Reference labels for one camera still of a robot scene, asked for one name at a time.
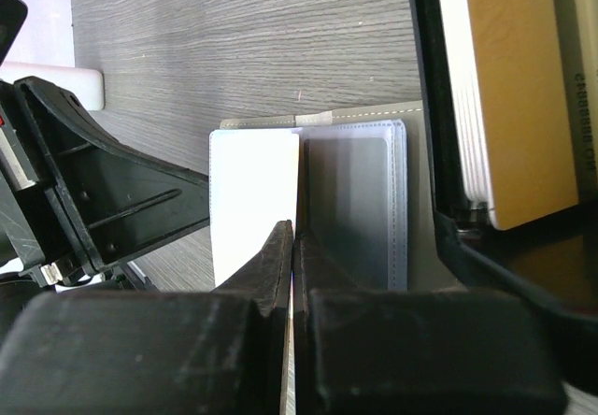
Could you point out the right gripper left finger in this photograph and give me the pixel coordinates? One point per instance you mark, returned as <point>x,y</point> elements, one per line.
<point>142,352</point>

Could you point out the black card box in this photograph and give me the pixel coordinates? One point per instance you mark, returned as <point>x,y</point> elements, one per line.
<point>476,253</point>

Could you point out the grey leather card holder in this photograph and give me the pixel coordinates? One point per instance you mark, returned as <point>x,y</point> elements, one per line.
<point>357,178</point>

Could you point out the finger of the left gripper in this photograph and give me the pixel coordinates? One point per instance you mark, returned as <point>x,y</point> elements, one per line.
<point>83,202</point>

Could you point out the stack of white cards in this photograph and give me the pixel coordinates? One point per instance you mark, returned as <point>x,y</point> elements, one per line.
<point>523,80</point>

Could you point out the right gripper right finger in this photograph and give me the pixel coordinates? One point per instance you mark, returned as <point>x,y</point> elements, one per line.
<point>363,351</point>

